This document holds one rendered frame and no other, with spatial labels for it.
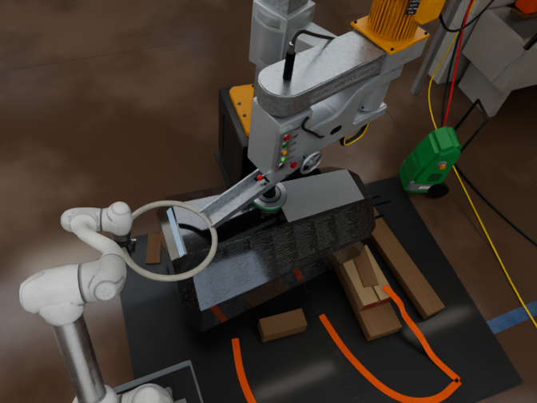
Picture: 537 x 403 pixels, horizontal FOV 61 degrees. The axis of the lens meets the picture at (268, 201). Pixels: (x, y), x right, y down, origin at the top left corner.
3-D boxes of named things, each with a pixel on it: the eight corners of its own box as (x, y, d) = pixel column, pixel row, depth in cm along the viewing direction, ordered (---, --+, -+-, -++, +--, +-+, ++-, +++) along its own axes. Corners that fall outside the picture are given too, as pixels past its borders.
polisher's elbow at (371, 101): (342, 100, 259) (350, 73, 243) (359, 85, 269) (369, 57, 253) (369, 117, 253) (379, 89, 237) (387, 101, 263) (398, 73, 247)
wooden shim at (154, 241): (148, 233, 337) (148, 233, 336) (162, 233, 339) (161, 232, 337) (145, 264, 323) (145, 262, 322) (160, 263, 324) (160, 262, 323)
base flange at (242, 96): (228, 91, 329) (228, 86, 325) (290, 81, 342) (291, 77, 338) (248, 140, 303) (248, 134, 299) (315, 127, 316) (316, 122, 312)
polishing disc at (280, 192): (242, 194, 265) (243, 193, 264) (266, 173, 275) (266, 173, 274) (271, 215, 258) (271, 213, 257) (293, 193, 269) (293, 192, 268)
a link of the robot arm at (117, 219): (133, 217, 213) (103, 217, 209) (132, 197, 201) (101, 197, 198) (132, 237, 206) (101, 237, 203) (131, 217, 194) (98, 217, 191)
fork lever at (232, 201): (294, 141, 262) (294, 135, 258) (316, 161, 254) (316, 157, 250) (196, 210, 247) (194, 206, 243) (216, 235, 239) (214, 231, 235)
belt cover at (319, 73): (384, 37, 250) (394, 9, 237) (418, 61, 240) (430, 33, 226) (244, 99, 210) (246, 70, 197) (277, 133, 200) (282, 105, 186)
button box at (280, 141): (283, 164, 230) (290, 124, 207) (286, 167, 228) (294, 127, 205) (270, 170, 226) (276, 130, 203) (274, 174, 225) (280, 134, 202)
